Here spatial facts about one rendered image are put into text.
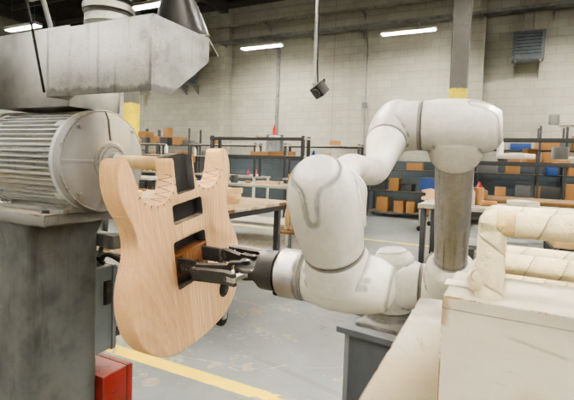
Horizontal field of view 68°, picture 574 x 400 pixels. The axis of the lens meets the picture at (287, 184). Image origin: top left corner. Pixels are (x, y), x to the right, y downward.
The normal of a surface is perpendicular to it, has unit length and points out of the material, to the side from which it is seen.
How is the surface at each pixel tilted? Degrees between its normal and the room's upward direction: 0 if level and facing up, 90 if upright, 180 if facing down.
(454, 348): 90
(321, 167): 42
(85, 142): 86
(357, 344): 90
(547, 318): 90
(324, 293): 118
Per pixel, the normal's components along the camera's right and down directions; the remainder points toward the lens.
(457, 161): -0.28, 0.66
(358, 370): -0.56, 0.03
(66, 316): 0.90, 0.05
